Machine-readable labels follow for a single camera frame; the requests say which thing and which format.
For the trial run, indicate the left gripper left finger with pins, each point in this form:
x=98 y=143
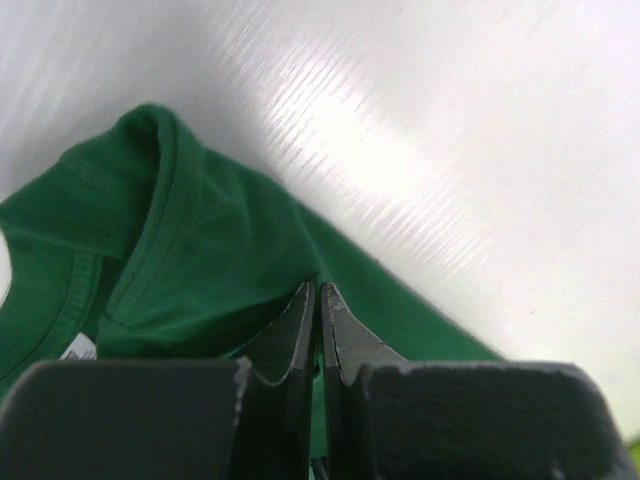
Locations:
x=246 y=417

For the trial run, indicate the dark green t-shirt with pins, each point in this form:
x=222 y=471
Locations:
x=152 y=246

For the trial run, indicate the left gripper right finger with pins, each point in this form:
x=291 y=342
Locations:
x=392 y=418

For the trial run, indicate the lime green plastic tray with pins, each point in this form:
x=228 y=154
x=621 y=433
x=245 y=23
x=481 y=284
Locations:
x=633 y=450

